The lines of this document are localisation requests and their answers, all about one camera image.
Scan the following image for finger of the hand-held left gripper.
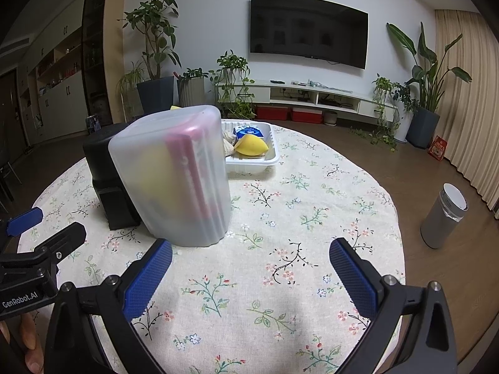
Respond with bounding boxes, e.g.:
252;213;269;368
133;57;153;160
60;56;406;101
7;206;44;237
31;221;87;266

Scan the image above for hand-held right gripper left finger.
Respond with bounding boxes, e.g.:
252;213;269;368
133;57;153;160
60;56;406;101
45;237;174;374

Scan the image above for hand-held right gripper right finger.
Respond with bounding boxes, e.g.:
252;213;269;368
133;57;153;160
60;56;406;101
329;237;458;374

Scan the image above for black box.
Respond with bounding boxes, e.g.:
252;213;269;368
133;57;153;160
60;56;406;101
83;122;142;230

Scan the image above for white plastic tray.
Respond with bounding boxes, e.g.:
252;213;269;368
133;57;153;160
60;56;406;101
220;121;280;174

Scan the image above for cream chenille scrubber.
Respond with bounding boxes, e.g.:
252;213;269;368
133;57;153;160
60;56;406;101
222;130;239;156

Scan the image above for yellow egg-shaped makeup sponge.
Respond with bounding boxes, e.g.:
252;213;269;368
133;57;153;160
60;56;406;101
234;135;270;157

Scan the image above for blue tissue pack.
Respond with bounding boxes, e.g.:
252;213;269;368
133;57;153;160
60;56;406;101
233;124;266;141

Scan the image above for person's left hand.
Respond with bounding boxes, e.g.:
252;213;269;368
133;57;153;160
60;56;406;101
0;309;47;373

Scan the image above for dark chair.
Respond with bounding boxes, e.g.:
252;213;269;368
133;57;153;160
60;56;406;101
0;121;24;203

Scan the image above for translucent plastic container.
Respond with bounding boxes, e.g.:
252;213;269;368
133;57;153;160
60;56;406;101
107;104;231;248

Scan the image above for pale yellow sponge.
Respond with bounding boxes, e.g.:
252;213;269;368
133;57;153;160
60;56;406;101
128;144;172;203

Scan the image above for grey trash bin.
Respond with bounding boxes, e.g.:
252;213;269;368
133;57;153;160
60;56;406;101
420;183;468;249

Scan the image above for pink flat pack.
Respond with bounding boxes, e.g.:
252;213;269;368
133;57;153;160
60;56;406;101
164;125;219;219

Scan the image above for red paper bag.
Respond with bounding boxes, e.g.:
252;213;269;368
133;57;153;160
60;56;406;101
428;136;449;161

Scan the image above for pothos in white pot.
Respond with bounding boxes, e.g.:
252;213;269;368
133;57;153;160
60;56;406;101
349;73;419;151

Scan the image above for red storage box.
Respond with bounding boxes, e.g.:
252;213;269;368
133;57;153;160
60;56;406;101
292;107;324;124
256;106;289;121

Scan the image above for large-leaf plant dark pot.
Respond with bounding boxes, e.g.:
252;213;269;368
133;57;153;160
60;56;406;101
387;21;473;149

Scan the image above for tall tree plant dark pot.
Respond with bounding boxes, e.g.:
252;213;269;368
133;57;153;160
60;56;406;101
123;0;182;115

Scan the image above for spider plant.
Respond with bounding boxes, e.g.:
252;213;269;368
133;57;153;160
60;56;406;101
116;60;147;121

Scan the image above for white television console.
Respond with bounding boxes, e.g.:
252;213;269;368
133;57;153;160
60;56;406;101
234;79;402;123

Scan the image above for plant in ribbed pot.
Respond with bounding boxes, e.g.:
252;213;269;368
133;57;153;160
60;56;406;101
173;67;209;108

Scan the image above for beige curtain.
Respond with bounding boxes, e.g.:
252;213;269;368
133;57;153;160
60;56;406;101
434;8;499;221

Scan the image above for trailing pothos plant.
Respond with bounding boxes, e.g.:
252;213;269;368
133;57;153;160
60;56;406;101
209;50;256;119

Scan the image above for wall cabinet unit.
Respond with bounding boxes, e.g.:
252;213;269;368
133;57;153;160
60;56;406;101
17;0;125;145

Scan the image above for wall television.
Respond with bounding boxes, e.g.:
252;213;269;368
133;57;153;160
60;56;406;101
249;0;369;70

